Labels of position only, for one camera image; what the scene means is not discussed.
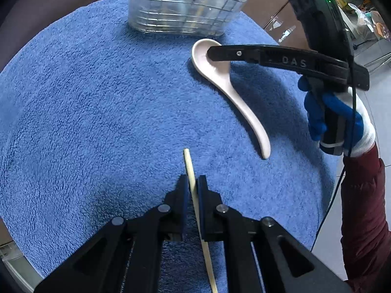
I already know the person's right forearm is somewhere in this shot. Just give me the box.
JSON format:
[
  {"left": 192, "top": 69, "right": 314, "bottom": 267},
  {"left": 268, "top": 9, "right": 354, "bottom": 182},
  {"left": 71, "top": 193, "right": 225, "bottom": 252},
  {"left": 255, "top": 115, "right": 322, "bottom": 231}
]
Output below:
[{"left": 340, "top": 145, "right": 391, "bottom": 293}]

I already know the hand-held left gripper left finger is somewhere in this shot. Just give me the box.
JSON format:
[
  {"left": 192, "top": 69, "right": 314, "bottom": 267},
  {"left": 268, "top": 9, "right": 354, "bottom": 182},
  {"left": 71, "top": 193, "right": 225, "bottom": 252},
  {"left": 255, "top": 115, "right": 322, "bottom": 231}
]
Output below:
[{"left": 33, "top": 175, "right": 189, "bottom": 293}]

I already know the pink ceramic spoon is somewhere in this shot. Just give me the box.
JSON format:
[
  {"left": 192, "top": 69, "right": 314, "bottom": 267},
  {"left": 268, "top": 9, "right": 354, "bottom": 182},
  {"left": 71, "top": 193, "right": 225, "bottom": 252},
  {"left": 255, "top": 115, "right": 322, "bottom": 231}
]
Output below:
[{"left": 192, "top": 39, "right": 271, "bottom": 159}]

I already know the patterned cloth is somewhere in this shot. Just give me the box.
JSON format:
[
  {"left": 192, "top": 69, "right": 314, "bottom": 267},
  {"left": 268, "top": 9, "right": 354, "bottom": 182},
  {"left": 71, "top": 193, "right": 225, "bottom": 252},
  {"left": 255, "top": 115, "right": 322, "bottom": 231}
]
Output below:
[{"left": 370, "top": 10, "right": 391, "bottom": 41}]

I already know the clear wire utensil rack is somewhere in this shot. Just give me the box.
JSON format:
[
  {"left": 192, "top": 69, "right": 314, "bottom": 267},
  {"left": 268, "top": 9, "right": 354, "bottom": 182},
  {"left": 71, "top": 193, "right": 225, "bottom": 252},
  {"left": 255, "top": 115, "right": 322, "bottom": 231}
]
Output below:
[{"left": 128, "top": 0, "right": 255, "bottom": 36}]

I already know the white plastic bag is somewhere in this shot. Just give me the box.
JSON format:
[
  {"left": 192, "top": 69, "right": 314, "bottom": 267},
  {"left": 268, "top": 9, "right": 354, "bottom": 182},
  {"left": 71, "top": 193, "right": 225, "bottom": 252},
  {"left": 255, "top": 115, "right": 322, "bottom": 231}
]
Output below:
[{"left": 348, "top": 3, "right": 377, "bottom": 35}]

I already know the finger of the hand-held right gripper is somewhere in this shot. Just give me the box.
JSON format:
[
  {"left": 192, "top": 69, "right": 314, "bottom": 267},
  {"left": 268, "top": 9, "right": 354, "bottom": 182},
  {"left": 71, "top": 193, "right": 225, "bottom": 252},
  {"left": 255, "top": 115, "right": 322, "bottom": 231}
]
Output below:
[{"left": 207, "top": 44, "right": 266, "bottom": 66}]

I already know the person's right hand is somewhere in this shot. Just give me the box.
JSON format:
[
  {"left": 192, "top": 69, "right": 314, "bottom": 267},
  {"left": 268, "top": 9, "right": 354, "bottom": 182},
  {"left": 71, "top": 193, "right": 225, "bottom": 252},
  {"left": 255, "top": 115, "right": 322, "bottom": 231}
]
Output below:
[{"left": 298, "top": 76, "right": 377, "bottom": 160}]

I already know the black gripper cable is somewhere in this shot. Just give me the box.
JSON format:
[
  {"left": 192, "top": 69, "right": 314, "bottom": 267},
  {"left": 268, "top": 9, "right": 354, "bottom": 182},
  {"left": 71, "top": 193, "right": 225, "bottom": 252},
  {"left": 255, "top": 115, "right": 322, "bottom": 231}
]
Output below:
[{"left": 310, "top": 27, "right": 358, "bottom": 252}]

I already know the blue fluffy mat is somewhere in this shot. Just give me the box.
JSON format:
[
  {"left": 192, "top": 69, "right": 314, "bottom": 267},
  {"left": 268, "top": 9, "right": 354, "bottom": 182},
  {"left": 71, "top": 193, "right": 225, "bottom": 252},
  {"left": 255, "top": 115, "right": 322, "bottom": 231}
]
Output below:
[{"left": 0, "top": 0, "right": 340, "bottom": 293}]

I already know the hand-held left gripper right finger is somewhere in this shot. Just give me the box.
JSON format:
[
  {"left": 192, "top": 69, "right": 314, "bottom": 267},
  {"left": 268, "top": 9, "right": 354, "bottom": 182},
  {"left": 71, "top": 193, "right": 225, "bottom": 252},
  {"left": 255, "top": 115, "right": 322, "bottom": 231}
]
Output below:
[{"left": 198, "top": 175, "right": 352, "bottom": 293}]

